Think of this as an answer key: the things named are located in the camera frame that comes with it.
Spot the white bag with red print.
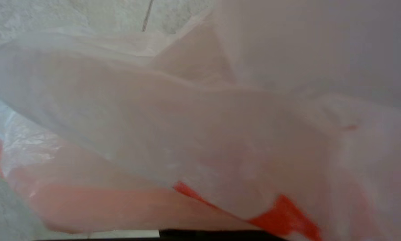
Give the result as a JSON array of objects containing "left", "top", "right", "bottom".
[{"left": 0, "top": 0, "right": 401, "bottom": 241}]

